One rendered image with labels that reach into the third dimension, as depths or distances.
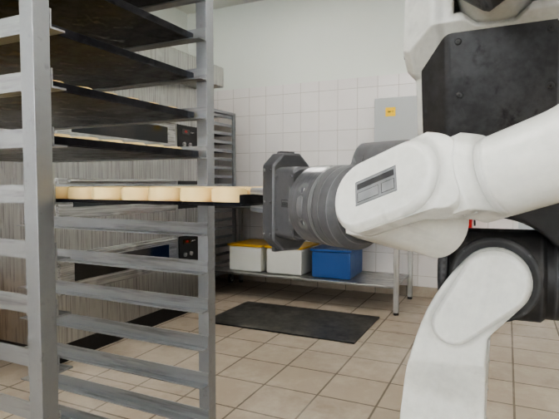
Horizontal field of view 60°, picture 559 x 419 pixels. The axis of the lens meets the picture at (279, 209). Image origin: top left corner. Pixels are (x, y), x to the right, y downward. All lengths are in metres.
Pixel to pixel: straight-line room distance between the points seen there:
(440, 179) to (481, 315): 0.32
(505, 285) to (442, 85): 0.26
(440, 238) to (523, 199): 0.11
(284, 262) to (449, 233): 4.03
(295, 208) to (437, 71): 0.26
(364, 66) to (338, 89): 0.32
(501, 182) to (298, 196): 0.22
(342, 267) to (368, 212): 3.87
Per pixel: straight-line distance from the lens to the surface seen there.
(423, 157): 0.39
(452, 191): 0.38
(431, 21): 0.64
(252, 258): 4.61
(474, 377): 0.72
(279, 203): 0.58
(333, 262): 4.29
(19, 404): 0.98
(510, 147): 0.38
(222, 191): 0.66
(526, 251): 0.68
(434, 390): 0.74
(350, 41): 5.05
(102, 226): 1.36
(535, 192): 0.38
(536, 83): 0.64
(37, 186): 0.81
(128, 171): 3.46
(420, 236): 0.45
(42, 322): 0.84
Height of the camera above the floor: 1.07
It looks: 3 degrees down
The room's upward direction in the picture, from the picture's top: straight up
